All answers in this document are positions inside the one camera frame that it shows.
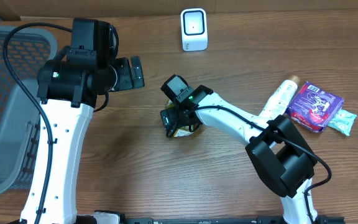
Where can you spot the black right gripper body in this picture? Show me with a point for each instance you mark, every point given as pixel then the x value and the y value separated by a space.
pixel 179 118

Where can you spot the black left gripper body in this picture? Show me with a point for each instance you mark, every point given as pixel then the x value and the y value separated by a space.
pixel 136 72

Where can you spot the white tube gold cap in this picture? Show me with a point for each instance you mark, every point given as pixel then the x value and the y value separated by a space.
pixel 279 100

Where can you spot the purple snack packet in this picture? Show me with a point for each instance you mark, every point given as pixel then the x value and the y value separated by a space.
pixel 314 108

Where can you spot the teal snack packet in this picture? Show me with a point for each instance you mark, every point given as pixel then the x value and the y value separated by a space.
pixel 343 122

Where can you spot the green juice carton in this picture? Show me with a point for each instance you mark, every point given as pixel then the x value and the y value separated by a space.
pixel 178 132

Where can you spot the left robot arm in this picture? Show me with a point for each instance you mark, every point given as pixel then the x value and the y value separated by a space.
pixel 68 87

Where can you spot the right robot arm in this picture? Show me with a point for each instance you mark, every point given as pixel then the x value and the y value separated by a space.
pixel 278 152

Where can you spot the white barcode scanner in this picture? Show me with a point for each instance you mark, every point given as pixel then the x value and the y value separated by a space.
pixel 194 30

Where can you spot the grey plastic basket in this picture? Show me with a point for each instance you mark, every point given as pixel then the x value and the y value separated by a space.
pixel 28 50

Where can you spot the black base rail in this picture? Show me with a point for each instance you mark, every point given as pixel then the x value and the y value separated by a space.
pixel 258 220

